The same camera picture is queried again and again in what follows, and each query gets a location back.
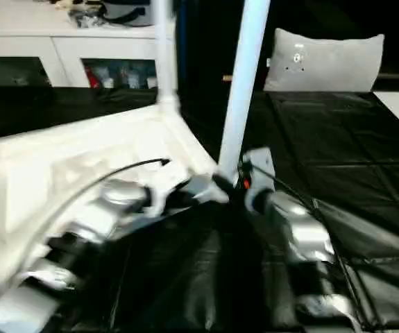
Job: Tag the dark clutter pile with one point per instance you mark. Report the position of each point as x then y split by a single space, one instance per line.
86 19

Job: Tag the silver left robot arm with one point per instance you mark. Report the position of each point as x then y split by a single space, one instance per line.
91 222

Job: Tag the small cream figurine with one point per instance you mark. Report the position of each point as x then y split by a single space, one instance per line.
62 3

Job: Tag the white plastic table top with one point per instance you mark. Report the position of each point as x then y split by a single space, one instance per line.
46 156

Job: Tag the white plastic table leg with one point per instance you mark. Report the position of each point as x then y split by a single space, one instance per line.
244 86
164 52

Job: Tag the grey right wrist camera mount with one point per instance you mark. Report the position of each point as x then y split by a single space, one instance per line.
261 163

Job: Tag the small white jar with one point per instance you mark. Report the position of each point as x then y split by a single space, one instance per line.
108 83
133 82
150 83

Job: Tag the grey round helmet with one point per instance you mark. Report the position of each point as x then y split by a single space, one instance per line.
129 15

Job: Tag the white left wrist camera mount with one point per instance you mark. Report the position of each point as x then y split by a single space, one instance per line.
157 199

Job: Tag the black work mat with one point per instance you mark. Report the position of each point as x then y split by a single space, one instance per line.
324 156

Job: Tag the grey cushion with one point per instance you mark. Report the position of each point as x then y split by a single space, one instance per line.
331 66

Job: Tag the white glass-door cabinet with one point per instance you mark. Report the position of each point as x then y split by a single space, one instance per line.
29 41

